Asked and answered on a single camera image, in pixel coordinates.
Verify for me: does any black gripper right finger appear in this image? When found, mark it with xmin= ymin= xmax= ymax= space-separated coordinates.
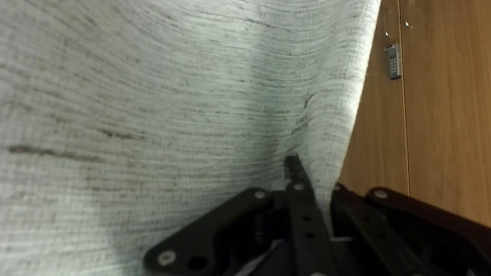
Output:
xmin=330 ymin=182 xmax=491 ymax=276

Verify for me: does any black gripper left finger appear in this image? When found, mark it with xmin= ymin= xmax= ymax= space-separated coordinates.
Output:
xmin=141 ymin=153 xmax=340 ymax=276

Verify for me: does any grey woven curtain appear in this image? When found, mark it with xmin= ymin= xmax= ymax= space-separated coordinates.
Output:
xmin=0 ymin=0 xmax=383 ymax=276

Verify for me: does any brown wooden wardrobe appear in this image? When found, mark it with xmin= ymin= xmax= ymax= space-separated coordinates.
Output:
xmin=336 ymin=0 xmax=491 ymax=229

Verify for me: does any silver wardrobe door lock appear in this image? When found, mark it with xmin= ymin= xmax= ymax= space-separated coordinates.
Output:
xmin=383 ymin=41 xmax=403 ymax=81

